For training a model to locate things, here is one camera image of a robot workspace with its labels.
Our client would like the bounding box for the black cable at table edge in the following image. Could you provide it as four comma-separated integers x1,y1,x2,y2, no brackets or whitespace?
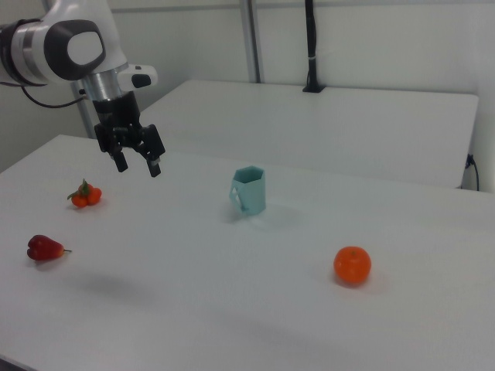
465,153,481,192

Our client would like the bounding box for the small orange tomato cluster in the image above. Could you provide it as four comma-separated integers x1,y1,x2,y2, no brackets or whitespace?
67,178,103,209

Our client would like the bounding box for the black camera stand pole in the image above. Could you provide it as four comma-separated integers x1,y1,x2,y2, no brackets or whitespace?
302,0,326,94

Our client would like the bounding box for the grey metal frame post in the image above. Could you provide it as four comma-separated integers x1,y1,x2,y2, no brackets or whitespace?
241,0,265,83

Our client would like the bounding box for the red pear-shaped fruit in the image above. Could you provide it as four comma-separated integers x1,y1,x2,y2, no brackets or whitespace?
26,234,73,262

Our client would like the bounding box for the orange fruit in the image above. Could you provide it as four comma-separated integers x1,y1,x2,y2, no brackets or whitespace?
333,245,373,286

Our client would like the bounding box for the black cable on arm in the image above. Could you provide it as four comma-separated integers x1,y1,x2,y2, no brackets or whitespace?
0,80,87,109

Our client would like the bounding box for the teal hexagonal mug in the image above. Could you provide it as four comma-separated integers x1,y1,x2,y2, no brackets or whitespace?
228,165,268,216

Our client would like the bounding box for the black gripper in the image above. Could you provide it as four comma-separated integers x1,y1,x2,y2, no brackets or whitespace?
90,90,166,179

